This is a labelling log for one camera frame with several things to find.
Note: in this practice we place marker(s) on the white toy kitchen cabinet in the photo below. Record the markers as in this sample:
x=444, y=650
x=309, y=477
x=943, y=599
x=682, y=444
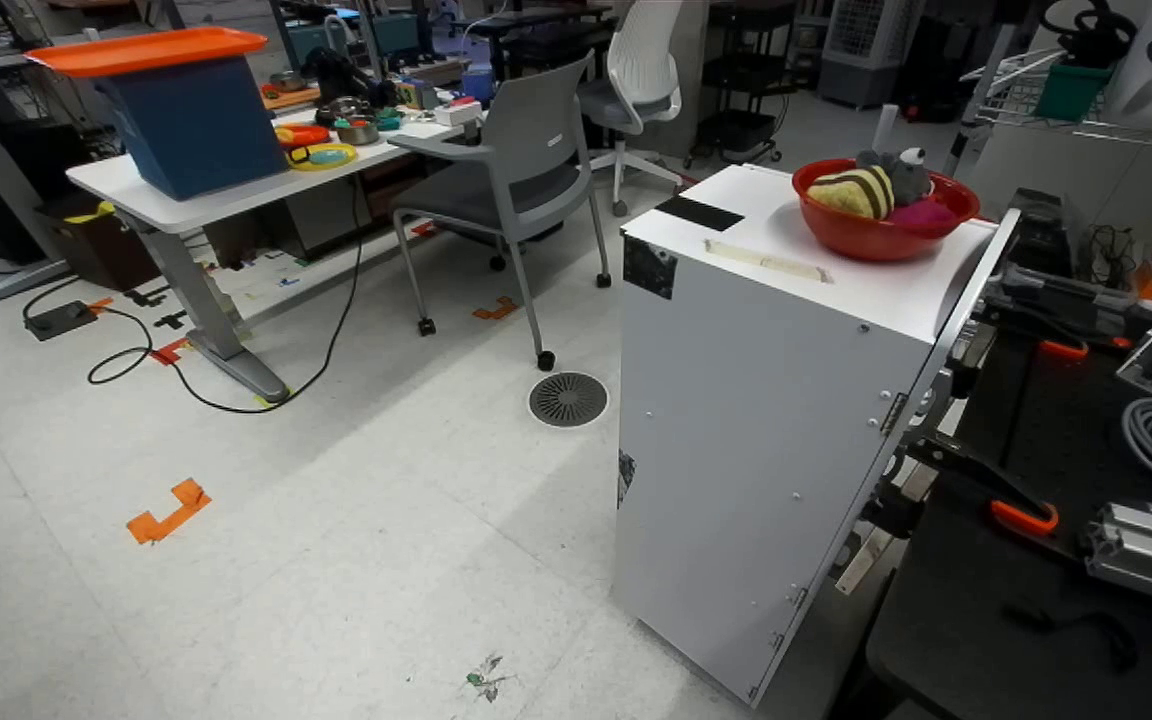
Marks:
x=766, y=383

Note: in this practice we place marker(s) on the white office chair background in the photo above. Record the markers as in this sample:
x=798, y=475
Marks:
x=637, y=88

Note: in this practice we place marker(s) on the yellow plush toy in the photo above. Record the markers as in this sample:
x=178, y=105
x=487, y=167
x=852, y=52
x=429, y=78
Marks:
x=861, y=190

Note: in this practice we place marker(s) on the blue storage bin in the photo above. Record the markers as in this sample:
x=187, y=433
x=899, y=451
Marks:
x=183, y=102

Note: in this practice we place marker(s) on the round floor drain cover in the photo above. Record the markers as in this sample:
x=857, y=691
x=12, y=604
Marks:
x=571, y=397

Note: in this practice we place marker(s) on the orange floor tape marker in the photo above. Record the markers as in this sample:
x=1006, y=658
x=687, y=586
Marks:
x=157, y=526

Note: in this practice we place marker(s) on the pink toy in bowl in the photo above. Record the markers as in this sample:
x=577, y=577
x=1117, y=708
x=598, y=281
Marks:
x=924, y=219

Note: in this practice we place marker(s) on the gray plush toy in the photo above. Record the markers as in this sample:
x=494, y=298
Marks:
x=904, y=169

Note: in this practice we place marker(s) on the black orange clamp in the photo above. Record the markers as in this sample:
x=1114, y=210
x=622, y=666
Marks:
x=1057, y=342
x=1008, y=504

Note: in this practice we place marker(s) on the black orange clamp far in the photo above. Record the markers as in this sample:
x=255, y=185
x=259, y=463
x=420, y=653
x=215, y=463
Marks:
x=1057, y=342

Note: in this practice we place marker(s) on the gray office chair right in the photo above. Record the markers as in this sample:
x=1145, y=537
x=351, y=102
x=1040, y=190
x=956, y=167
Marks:
x=518, y=181

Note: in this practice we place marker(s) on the black perforated board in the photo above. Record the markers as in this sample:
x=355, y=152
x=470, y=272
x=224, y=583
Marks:
x=987, y=624

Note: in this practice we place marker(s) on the red plastic bowl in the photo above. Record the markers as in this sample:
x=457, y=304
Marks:
x=873, y=240

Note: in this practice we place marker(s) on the black orange clamp near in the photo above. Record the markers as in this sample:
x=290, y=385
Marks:
x=1008, y=504

